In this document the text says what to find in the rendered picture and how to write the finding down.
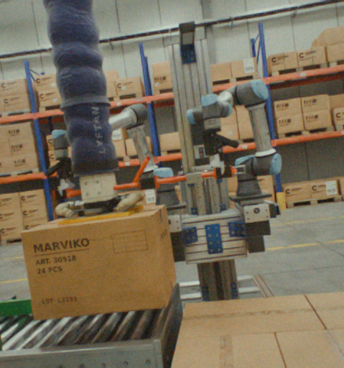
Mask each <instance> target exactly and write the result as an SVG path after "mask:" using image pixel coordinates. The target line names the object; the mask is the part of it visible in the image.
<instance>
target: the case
mask: <svg viewBox="0 0 344 368"><path fill-rule="evenodd" d="M62 219H65V218H59V219H56V220H53V221H51V222H49V223H46V224H43V225H40V226H36V227H34V228H30V229H27V230H25V231H20V237H21V241H22V245H23V250H24V258H25V264H26V268H27V277H28V282H29V290H30V295H31V300H32V308H33V314H34V321H37V320H45V319H53V318H69V317H78V316H86V315H95V314H103V313H120V312H128V311H138V310H144V309H153V308H166V307H167V304H168V302H169V298H170V295H171V293H172V290H173V287H174V284H175V281H177V275H176V274H175V264H174V258H173V253H172V243H171V237H170V232H169V222H168V217H167V207H166V204H164V205H158V206H147V207H144V208H143V209H141V210H140V211H135V212H134V214H132V215H130V216H125V217H118V218H108V219H101V220H95V221H84V222H80V223H77V224H66V225H59V226H58V224H57V223H58V221H59V220H62Z"/></svg>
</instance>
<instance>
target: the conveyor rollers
mask: <svg viewBox="0 0 344 368"><path fill-rule="evenodd" d="M164 309H165V308H162V312H161V313H160V314H159V317H158V319H157V323H156V325H155V327H154V330H153V334H152V337H151V339H153V338H154V335H155V333H156V330H157V327H158V325H159V321H160V320H161V318H162V315H163V312H164ZM155 310H156V308H153V309H145V311H144V314H143V315H142V317H141V319H140V321H139V324H138V326H137V327H136V330H135V332H134V335H132V337H131V339H130V340H139V339H143V338H144V335H145V333H146V331H147V329H148V327H149V324H150V323H151V320H152V317H153V315H154V312H155ZM139 311H140V310H137V311H129V312H128V313H127V315H126V317H125V319H124V321H123V323H122V324H121V325H120V327H119V328H118V329H117V331H116V333H115V335H114V337H113V338H112V339H111V342H118V341H124V339H125V338H126V336H127V334H128V332H129V329H130V328H131V326H133V324H134V321H135V319H136V317H137V316H138V314H139ZM123 314H124V312H120V313H112V314H111V315H110V317H109V318H108V320H107V321H106V323H105V324H104V325H103V326H102V328H101V330H100V331H99V332H98V334H97V336H96V337H95V338H94V340H93V341H92V342H91V344H97V343H105V341H106V340H107V338H108V337H109V336H110V334H111V332H112V330H113V328H114V327H115V325H116V324H117V322H119V319H120V318H121V317H122V315H123ZM107 315H108V313H103V314H96V315H95V316H94V318H93V320H92V321H90V323H89V324H88V325H87V326H86V327H85V329H84V331H83V332H82V333H80V335H79V336H78V337H77V339H76V340H75V341H74V342H73V344H72V345H76V344H87V343H88V341H89V340H90V337H91V336H92V335H93V334H94V333H95V332H96V330H97V328H98V327H99V326H100V324H101V323H102V322H103V320H105V318H106V316H107ZM92 316H93V315H86V316H80V317H79V318H78V319H77V320H76V321H75V322H74V323H73V324H72V325H71V327H70V328H69V329H68V330H67V331H66V332H65V333H64V334H63V336H62V337H61V338H60V339H59V340H57V341H56V342H55V345H54V346H65V345H68V344H69V343H70V342H71V341H72V340H73V339H74V338H75V336H76V335H77V333H78V332H79V331H81V329H82V328H83V327H84V325H85V324H86V323H87V322H88V320H89V319H90V318H91V317H92ZM76 318H77V317H69V318H53V319H45V320H37V321H34V314H27V315H25V316H24V315H15V316H11V317H10V318H9V317H8V316H7V317H0V333H1V341H2V346H3V351H10V350H21V349H31V348H32V347H33V346H34V345H35V344H37V343H38V342H39V340H40V339H41V338H42V337H43V336H44V335H45V334H47V332H48V331H50V330H51V329H52V330H51V331H50V332H49V333H48V335H46V336H45V337H44V338H43V339H42V340H41V341H40V342H39V343H38V344H37V345H36V346H35V347H34V348H42V347H51V346H52V343H53V342H54V341H55V340H56V339H58V338H59V337H60V336H61V334H62V333H63V331H64V330H65V329H66V328H68V327H69V326H70V324H71V323H72V322H73V321H74V320H75V319H76ZM61 319H62V320H61ZM60 320H61V321H60ZM59 321H60V322H59ZM58 322H59V323H58ZM54 326H55V327H54ZM53 327H54V328H53ZM35 330H36V331H35ZM34 331H35V332H34ZM33 332H34V333H33ZM27 337H28V338H27ZM25 339H27V340H25ZM24 340H25V341H24ZM23 341H24V342H23ZM17 346H18V348H17ZM54 346H53V347H54Z"/></svg>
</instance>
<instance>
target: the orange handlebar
mask: <svg viewBox="0 0 344 368"><path fill-rule="evenodd" d="M201 177H202V178H208V177H215V175H214V171H210V172H205V173H202V174H201ZM183 180H187V178H186V175H185V176H179V177H178V176H173V177H168V178H165V179H158V180H157V184H162V183H166V184H168V183H169V184H170V183H178V182H179V181H183ZM135 187H139V182H137V183H128V184H122V185H115V186H114V187H113V190H119V189H124V188H135ZM81 195H82V192H81V189H79V190H74V191H70V192H69V193H68V196H70V197H71V196H81Z"/></svg>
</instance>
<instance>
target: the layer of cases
mask: <svg viewBox="0 0 344 368"><path fill-rule="evenodd" d="M171 368H344V292H339V293H320V294H311V295H305V296H303V294H302V295H285V296H275V297H265V298H248V299H238V300H221V301H211V302H201V303H186V304H185V310H184V313H183V317H182V322H181V326H180V332H179V336H178V340H177V345H176V349H175V355H173V358H172V365H171Z"/></svg>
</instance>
